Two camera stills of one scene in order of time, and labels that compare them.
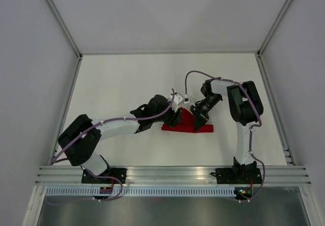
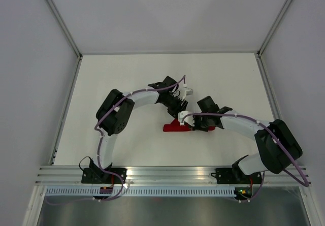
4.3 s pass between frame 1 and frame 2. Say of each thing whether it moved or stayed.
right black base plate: stayed
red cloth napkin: stayed
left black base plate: stayed
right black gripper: moved
